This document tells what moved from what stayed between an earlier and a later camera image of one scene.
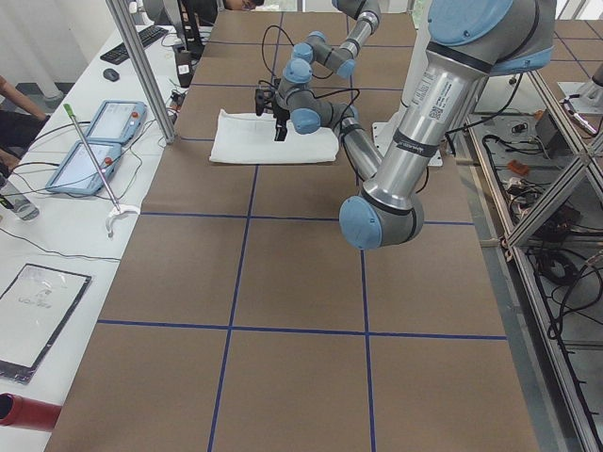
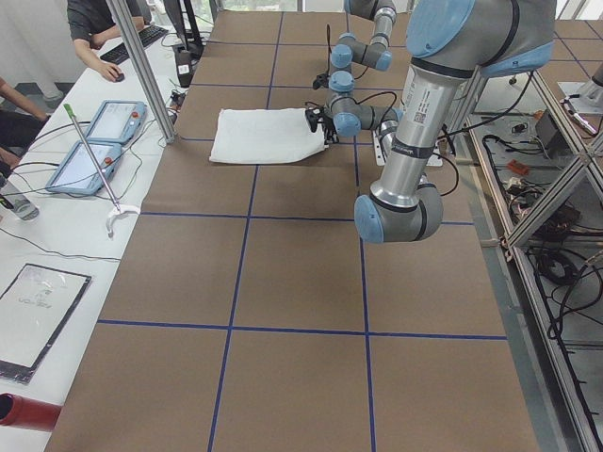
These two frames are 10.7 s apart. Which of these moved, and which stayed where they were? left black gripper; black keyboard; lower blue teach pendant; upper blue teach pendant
Moved: left black gripper
Stayed: black keyboard; upper blue teach pendant; lower blue teach pendant
